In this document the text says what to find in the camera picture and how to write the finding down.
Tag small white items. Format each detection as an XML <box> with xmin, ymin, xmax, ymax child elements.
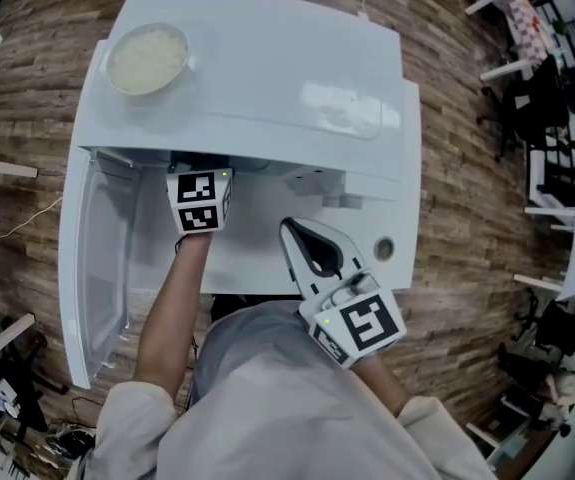
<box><xmin>0</xmin><ymin>375</ymin><xmax>21</xmax><ymax>419</ymax></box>

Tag person's light shirt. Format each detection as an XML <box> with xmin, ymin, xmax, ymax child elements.
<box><xmin>84</xmin><ymin>300</ymin><xmax>498</xmax><ymax>480</ymax></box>

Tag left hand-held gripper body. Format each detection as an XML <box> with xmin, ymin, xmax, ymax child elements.
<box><xmin>165</xmin><ymin>151</ymin><xmax>236</xmax><ymax>237</ymax></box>

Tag white table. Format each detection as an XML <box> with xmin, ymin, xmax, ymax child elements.
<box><xmin>69</xmin><ymin>37</ymin><xmax>423</xmax><ymax>297</ymax></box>

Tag table with checkered cloth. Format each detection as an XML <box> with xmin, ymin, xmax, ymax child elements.
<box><xmin>465</xmin><ymin>0</ymin><xmax>563</xmax><ymax>82</ymax></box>

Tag person's dark trousers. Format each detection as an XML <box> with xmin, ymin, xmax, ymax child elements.
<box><xmin>210</xmin><ymin>293</ymin><xmax>301</xmax><ymax>327</ymax></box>

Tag person's right forearm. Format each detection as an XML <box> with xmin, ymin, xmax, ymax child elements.
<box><xmin>354</xmin><ymin>352</ymin><xmax>411</xmax><ymax>417</ymax></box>

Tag black and white bag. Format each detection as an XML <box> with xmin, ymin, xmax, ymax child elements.
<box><xmin>41</xmin><ymin>425</ymin><xmax>98</xmax><ymax>464</ymax></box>

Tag black office chair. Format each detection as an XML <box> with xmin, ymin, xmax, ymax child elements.
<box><xmin>514</xmin><ymin>287</ymin><xmax>575</xmax><ymax>369</ymax></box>
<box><xmin>476</xmin><ymin>55</ymin><xmax>575</xmax><ymax>162</ymax></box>

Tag white bowl of rice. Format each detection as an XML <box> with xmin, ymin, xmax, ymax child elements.
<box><xmin>105</xmin><ymin>22</ymin><xmax>191</xmax><ymax>97</ymax></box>

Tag long white floor cable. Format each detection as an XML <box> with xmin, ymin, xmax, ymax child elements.
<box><xmin>0</xmin><ymin>195</ymin><xmax>64</xmax><ymax>253</ymax></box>

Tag black chair with items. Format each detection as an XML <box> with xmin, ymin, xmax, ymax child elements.
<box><xmin>0</xmin><ymin>327</ymin><xmax>68</xmax><ymax>439</ymax></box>

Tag pink checkered table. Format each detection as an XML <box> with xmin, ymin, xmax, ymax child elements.
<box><xmin>0</xmin><ymin>148</ymin><xmax>39</xmax><ymax>369</ymax></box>

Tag white microwave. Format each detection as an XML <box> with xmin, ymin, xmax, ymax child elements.
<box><xmin>58</xmin><ymin>0</ymin><xmax>402</xmax><ymax>389</ymax></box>

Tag person's left forearm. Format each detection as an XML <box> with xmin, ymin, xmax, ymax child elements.
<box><xmin>134</xmin><ymin>230</ymin><xmax>216</xmax><ymax>389</ymax></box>

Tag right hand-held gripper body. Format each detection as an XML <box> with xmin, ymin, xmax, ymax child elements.
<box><xmin>301</xmin><ymin>267</ymin><xmax>408</xmax><ymax>371</ymax></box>

